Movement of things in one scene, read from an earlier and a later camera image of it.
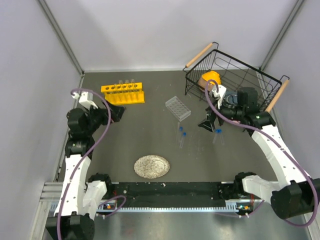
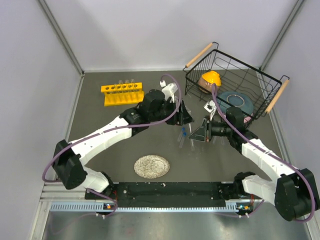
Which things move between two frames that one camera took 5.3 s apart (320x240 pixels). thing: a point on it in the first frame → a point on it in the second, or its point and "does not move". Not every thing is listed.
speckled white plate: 151,167 does not move
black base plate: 169,194 does not move
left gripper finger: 116,112 → 187,116
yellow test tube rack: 124,93 does not move
